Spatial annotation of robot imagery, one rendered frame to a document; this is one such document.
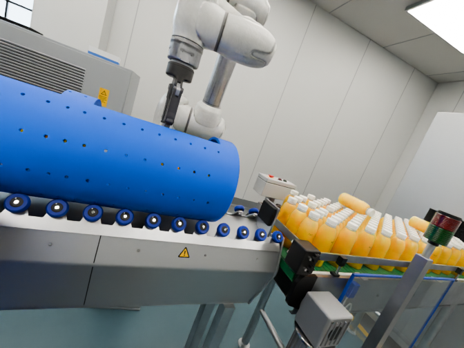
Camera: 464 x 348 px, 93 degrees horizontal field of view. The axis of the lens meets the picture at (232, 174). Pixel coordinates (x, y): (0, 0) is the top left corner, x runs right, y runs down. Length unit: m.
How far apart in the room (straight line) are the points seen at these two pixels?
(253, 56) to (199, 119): 0.65
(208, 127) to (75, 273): 0.89
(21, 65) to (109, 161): 1.99
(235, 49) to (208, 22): 0.09
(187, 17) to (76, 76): 1.78
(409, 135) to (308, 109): 2.43
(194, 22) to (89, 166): 0.43
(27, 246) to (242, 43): 0.72
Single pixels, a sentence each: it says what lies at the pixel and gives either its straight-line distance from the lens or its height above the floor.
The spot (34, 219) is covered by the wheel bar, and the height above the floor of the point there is 0.93.
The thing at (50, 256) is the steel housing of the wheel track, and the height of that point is 0.85.
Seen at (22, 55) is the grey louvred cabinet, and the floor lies 1.25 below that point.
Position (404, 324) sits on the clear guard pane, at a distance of 1.55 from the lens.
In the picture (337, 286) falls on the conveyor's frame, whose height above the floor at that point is 0.86.
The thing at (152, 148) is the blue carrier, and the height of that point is 1.17.
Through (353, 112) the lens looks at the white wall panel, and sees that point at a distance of 4.74.
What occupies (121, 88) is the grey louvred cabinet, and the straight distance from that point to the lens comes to 2.29.
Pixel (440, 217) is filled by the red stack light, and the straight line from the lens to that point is 0.97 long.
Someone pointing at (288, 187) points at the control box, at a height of 1.08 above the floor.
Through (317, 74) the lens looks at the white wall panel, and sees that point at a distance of 4.26.
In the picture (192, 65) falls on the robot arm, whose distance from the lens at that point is 0.68.
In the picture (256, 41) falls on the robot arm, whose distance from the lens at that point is 0.70.
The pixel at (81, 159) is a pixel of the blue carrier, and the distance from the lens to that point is 0.59.
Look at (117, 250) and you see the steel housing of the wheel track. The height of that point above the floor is 0.88.
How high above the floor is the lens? 1.28
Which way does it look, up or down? 11 degrees down
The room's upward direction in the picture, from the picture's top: 20 degrees clockwise
